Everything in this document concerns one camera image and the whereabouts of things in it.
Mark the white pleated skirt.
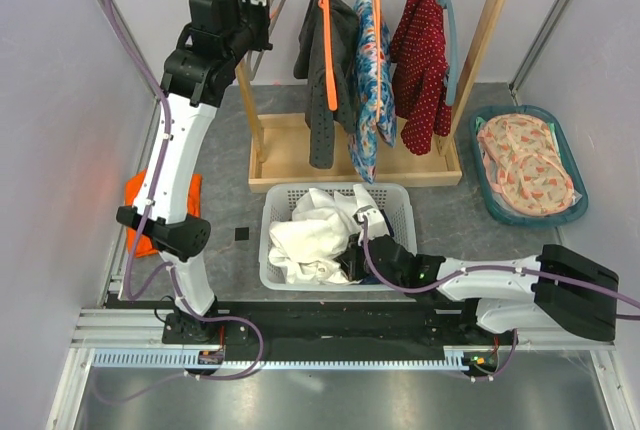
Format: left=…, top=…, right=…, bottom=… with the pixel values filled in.
left=269, top=188, right=382, bottom=284

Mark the black dotted garment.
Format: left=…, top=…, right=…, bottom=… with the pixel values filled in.
left=293, top=0, right=359, bottom=170

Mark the orange hanger of black garment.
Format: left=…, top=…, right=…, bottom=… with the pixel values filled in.
left=318, top=0, right=338, bottom=111

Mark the blue denim skirt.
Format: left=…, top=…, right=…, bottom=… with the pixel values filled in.
left=357, top=275, right=394, bottom=288

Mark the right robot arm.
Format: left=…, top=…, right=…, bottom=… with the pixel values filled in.
left=338, top=236, right=619, bottom=344

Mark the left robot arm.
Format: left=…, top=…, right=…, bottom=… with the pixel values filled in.
left=116, top=0, right=272, bottom=345

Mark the orange hanger of floral garment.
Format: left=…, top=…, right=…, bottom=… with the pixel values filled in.
left=372, top=0, right=382, bottom=122

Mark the blue-grey hanger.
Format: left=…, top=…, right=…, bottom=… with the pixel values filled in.
left=429, top=0, right=460, bottom=107

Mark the white plastic basket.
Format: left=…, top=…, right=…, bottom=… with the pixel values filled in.
left=259, top=182, right=417, bottom=292

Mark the small black square tile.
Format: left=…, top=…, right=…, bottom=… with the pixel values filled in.
left=234, top=227, right=250, bottom=241

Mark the blue floral garment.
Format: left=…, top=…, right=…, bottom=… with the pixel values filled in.
left=348, top=0, right=397, bottom=184

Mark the wooden clothes rack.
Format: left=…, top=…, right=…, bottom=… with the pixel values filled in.
left=239, top=0, right=506, bottom=193

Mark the red polka dot garment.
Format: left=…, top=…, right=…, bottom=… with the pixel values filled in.
left=390, top=0, right=452, bottom=155

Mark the peach patterned garment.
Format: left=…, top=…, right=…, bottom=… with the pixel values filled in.
left=476, top=113, right=582, bottom=218

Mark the orange cloth on floor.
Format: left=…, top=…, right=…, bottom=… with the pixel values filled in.
left=124, top=170, right=202, bottom=258

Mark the teal plastic basket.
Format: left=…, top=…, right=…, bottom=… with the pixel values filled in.
left=469, top=105, right=589, bottom=228

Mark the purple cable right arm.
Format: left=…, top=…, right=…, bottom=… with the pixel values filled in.
left=360, top=217, right=640, bottom=324

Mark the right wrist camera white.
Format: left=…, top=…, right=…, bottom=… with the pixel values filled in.
left=354, top=205, right=389, bottom=239

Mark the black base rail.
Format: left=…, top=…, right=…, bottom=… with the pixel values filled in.
left=106, top=298, right=516, bottom=363

